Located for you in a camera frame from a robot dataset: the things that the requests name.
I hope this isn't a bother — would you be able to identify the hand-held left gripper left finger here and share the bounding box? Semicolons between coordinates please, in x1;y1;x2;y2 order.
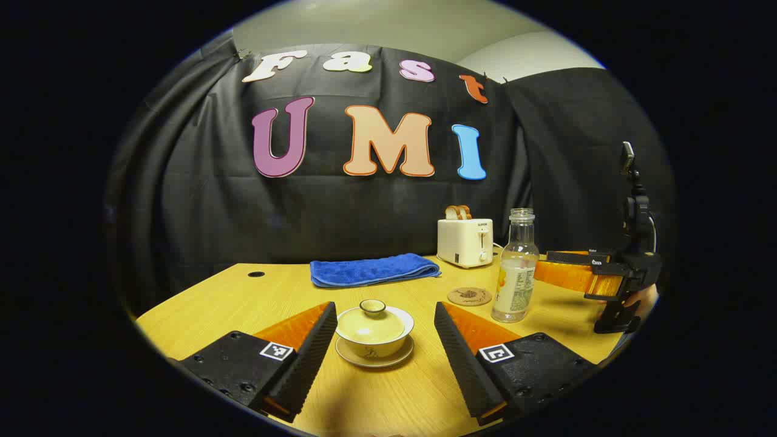
176;301;338;424

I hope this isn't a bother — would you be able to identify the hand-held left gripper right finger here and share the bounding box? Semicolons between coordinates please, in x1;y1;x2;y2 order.
433;302;599;425

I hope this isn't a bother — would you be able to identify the clear glass water bottle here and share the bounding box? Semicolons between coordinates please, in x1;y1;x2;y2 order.
491;208;540;324

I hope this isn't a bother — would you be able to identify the cream teacup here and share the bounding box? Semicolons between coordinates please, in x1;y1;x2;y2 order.
335;307;416;358

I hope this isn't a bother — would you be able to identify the round cork coaster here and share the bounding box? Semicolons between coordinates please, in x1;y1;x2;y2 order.
447;286;493;307

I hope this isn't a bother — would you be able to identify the cream teacup lid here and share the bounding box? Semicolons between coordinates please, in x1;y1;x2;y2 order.
336;299;406;345

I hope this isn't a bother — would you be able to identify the cream saucer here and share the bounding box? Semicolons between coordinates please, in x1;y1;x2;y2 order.
335;334;416;369

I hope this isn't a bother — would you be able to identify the blue folded towel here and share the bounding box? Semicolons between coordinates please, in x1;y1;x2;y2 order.
310;253;442;288

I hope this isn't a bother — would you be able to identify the cream toaster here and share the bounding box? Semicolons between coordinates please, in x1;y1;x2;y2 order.
437;217;494;269

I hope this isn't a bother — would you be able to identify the black backdrop cloth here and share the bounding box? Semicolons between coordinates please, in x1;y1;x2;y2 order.
103;30;677;317

